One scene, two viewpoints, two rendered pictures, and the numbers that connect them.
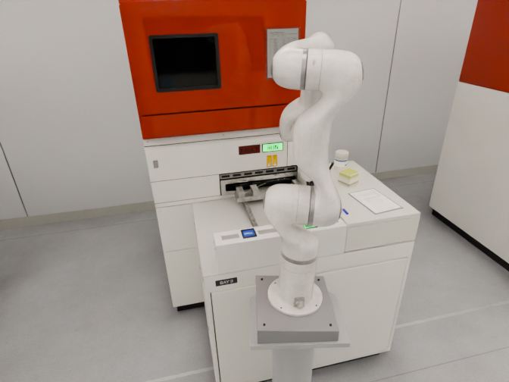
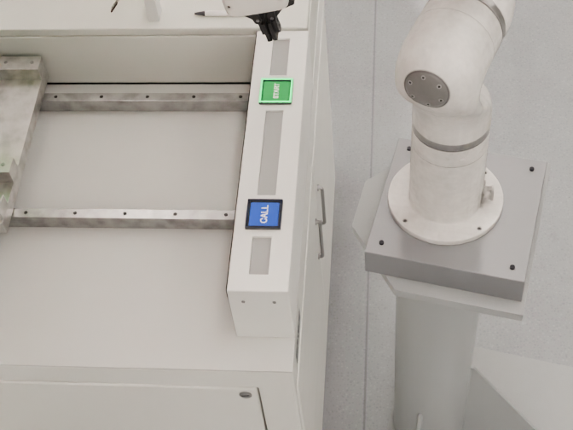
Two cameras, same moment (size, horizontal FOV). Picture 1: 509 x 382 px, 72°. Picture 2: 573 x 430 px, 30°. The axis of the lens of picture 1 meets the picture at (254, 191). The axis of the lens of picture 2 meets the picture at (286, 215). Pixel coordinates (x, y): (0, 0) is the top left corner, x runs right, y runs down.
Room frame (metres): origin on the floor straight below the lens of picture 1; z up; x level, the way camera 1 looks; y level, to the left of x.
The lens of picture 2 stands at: (0.76, 0.94, 2.31)
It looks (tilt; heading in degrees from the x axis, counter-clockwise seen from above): 54 degrees down; 292
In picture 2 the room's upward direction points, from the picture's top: 7 degrees counter-clockwise
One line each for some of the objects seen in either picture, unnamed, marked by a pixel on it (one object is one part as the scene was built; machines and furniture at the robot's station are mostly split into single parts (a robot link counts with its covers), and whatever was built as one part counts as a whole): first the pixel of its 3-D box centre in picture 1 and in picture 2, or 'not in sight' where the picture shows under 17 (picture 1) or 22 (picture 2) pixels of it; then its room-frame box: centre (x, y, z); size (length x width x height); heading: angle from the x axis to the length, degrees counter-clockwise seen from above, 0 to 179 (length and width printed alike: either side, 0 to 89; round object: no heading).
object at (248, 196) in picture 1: (268, 192); (5, 145); (1.70, -0.08, 0.87); 0.36 x 0.08 x 0.03; 102
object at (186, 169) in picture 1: (226, 165); not in sight; (1.75, 0.15, 1.02); 0.82 x 0.03 x 0.40; 102
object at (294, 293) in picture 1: (297, 275); (448, 163); (0.91, -0.14, 0.96); 0.19 x 0.19 x 0.18
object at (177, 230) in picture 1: (224, 227); not in sight; (2.08, 0.22, 0.41); 0.82 x 0.71 x 0.82; 102
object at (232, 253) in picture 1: (280, 242); (274, 175); (1.20, -0.10, 0.89); 0.55 x 0.09 x 0.14; 102
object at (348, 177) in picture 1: (348, 177); not in sight; (1.59, -0.48, 1.00); 0.07 x 0.07 x 0.07; 36
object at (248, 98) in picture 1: (212, 61); not in sight; (2.05, 0.21, 1.52); 0.81 x 0.75 x 0.59; 102
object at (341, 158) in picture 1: (341, 159); not in sight; (1.80, -0.49, 1.01); 0.07 x 0.07 x 0.10
